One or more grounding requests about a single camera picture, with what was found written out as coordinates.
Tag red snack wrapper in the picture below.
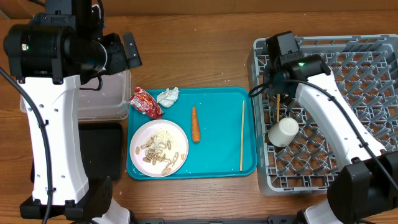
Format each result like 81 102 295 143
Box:
129 86 164 119

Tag white tissue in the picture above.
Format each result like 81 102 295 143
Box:
156 87 179 108

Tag orange carrot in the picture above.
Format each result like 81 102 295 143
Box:
191 106 201 143

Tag white plate with food scraps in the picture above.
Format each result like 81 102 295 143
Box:
129 119 189 178

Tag wooden chopstick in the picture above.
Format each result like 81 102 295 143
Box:
239 101 245 172
277 94 280 122

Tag pale green cup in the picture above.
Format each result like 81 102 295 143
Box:
268 118 299 147

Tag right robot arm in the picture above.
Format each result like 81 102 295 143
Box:
265 31 397 223

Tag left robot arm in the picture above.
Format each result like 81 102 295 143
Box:
1 0 142 224

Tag grey dishwasher rack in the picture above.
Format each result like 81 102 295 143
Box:
252 34 397 196

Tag clear plastic storage bin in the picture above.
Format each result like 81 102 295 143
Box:
21 71 131 123

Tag black plastic tray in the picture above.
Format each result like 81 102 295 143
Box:
30 122 123 183

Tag teal serving tray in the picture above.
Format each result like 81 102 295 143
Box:
126 86 258 180

